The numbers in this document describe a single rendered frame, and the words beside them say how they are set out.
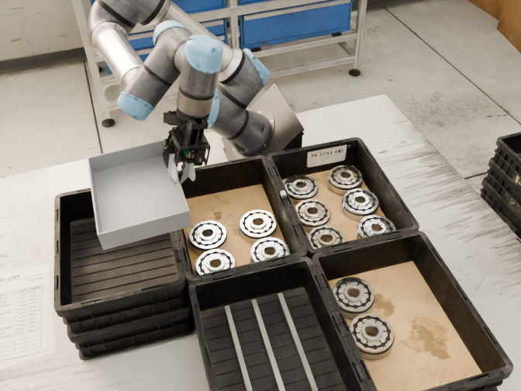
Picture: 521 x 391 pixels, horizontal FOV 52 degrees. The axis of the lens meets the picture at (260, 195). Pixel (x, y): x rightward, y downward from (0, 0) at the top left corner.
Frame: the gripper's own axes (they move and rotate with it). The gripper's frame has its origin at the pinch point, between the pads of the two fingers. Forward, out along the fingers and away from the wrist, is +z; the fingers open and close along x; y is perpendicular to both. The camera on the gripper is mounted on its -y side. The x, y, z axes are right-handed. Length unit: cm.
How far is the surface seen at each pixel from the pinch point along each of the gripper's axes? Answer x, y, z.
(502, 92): 256, -118, 40
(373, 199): 57, 6, 7
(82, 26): 8, -187, 46
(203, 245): 9.2, 3.8, 20.5
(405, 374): 39, 54, 15
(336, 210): 49, 3, 13
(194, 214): 11.9, -11.2, 23.2
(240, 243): 19.8, 4.5, 20.8
